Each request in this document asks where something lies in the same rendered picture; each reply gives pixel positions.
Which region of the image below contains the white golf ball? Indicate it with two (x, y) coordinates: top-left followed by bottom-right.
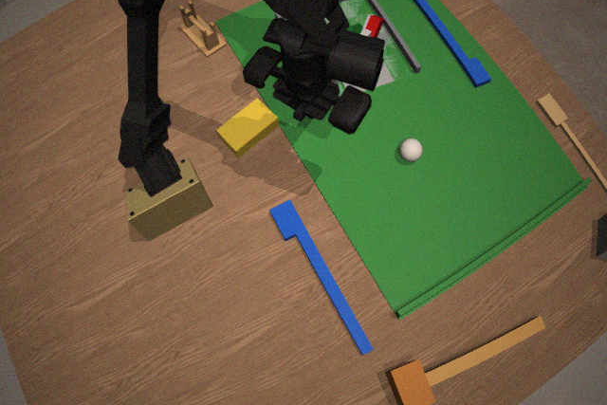
(400, 138), (423, 161)

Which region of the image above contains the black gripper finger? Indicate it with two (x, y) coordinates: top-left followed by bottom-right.
(273, 90), (302, 110)
(304, 89), (340, 120)

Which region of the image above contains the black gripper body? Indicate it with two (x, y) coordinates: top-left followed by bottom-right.
(243, 46), (372, 134)

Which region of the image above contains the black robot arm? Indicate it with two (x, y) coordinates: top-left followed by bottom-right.
(118, 0), (385, 197)

